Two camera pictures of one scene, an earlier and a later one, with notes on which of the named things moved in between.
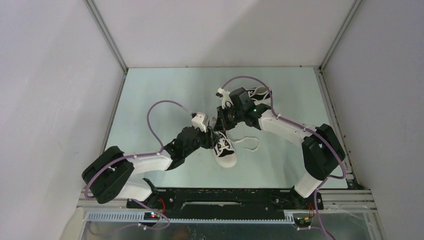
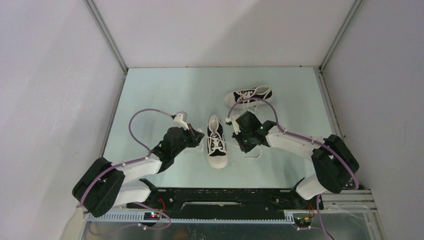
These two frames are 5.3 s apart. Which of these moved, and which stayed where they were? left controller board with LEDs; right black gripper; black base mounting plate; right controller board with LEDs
Moved: right black gripper
Stayed: right controller board with LEDs; black base mounting plate; left controller board with LEDs
